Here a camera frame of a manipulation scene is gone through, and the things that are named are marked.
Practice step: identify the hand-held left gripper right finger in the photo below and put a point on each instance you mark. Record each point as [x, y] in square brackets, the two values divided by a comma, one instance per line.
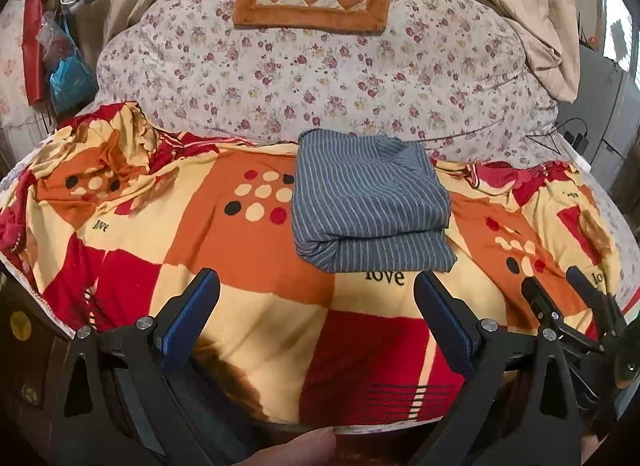
[445, 326]

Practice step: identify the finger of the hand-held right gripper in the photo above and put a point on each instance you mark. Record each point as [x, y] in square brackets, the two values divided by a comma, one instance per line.
[540, 301]
[595, 298]

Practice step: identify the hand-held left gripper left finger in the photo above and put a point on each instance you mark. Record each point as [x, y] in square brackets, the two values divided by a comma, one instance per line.
[187, 326]

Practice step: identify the blue striped collared shirt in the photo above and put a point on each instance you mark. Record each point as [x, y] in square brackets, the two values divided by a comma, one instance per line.
[365, 206]

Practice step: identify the person's left hand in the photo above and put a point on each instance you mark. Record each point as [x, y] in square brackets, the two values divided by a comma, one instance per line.
[295, 448]

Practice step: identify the orange red yellow printed blanket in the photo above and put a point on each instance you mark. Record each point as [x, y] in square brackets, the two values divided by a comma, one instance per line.
[250, 291]

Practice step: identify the blue plastic bag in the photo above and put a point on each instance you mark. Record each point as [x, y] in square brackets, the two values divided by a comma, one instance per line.
[72, 80]

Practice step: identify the floral quilt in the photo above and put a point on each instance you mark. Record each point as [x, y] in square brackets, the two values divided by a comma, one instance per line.
[310, 80]

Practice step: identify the red bag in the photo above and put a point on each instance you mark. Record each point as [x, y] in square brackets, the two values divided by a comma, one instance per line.
[34, 50]

